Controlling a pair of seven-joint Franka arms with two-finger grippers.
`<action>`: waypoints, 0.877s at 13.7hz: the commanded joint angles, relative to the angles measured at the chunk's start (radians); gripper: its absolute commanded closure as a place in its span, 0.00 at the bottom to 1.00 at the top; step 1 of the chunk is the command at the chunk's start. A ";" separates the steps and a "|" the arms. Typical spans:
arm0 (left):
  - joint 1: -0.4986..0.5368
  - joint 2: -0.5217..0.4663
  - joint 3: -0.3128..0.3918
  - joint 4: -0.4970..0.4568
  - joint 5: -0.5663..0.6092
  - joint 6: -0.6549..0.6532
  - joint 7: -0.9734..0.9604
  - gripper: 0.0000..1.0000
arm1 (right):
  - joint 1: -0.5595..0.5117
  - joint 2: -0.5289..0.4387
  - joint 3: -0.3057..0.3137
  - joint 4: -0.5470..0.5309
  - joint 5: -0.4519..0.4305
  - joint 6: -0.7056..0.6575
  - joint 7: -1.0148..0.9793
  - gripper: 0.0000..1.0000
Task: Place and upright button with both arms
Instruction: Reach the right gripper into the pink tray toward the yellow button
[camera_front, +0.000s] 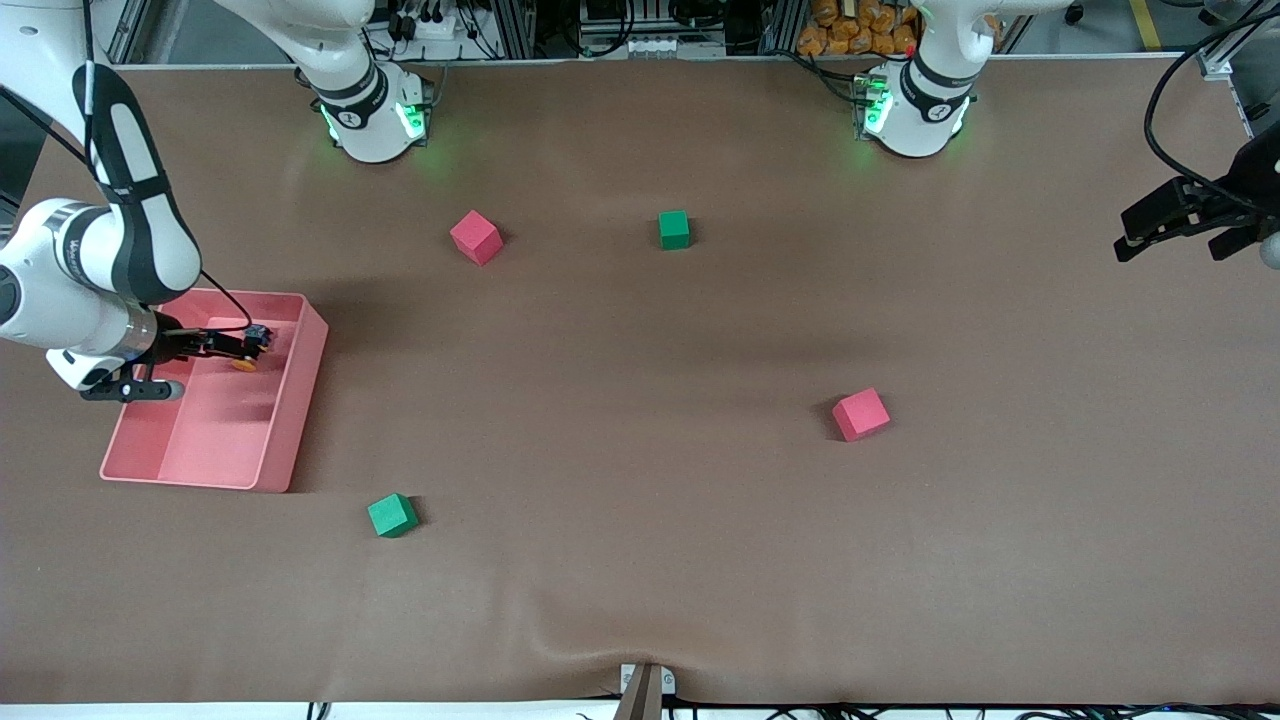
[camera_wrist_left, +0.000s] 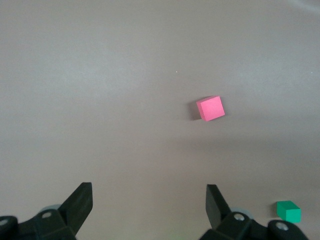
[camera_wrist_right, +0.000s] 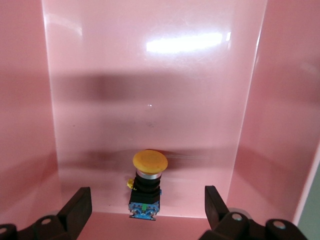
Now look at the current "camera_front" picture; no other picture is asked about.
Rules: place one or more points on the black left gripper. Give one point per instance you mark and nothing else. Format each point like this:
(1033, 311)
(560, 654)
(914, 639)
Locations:
(1256, 171)

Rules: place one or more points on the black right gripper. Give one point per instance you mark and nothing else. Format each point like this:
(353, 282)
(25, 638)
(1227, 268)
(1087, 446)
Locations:
(184, 343)

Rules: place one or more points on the orange capped push button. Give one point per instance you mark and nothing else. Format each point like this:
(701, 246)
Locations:
(245, 365)

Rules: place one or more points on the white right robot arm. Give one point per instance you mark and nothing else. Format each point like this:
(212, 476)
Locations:
(90, 310)

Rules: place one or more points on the pink plastic bin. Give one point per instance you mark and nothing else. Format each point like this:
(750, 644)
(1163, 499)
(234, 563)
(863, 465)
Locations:
(220, 440)

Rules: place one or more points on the green foam cube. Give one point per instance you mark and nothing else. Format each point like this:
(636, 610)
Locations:
(390, 516)
(674, 230)

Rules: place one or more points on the pink foam cube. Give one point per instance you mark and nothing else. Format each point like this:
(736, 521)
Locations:
(475, 237)
(860, 415)

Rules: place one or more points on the white power strip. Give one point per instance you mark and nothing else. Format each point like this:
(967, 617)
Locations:
(430, 27)

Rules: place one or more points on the brown table mat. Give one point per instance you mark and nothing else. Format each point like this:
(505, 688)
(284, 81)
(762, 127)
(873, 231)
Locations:
(640, 500)

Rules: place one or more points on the white terminal block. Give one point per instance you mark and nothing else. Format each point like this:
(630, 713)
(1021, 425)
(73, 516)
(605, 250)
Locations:
(652, 46)

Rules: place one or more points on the aluminium frame post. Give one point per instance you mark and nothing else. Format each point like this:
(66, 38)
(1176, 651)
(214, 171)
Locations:
(128, 35)
(517, 25)
(782, 25)
(1216, 68)

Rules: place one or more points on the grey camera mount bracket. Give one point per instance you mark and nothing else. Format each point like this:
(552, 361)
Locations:
(640, 700)

